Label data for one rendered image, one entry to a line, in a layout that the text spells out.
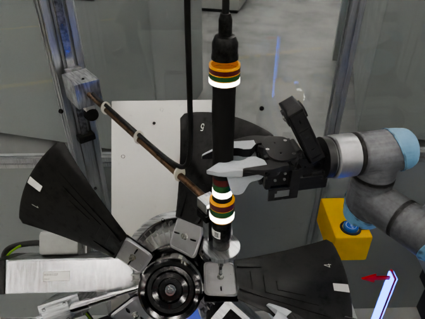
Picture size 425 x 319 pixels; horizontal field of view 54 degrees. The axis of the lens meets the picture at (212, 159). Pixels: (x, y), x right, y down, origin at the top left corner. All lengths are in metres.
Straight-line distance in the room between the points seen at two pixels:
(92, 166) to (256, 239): 0.78
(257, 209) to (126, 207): 0.74
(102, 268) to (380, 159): 0.62
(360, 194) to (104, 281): 0.58
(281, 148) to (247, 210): 1.03
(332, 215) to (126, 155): 0.58
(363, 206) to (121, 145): 0.61
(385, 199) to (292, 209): 0.97
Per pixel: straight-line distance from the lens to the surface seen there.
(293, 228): 1.79
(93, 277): 0.99
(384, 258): 2.07
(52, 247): 1.04
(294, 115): 0.62
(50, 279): 1.02
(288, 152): 0.67
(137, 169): 1.08
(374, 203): 0.78
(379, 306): 1.01
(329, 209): 1.22
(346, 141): 0.71
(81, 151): 1.38
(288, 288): 0.86
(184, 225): 0.86
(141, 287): 0.80
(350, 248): 1.18
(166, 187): 1.06
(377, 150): 0.73
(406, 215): 0.76
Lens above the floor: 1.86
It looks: 35 degrees down
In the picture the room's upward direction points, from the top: straight up
